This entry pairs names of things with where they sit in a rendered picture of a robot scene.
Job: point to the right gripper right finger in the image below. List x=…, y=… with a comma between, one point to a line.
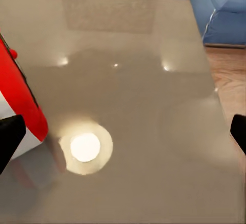
x=238, y=130

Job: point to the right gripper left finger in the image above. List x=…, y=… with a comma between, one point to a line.
x=12, y=131

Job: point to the coffee table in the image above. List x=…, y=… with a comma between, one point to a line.
x=136, y=130

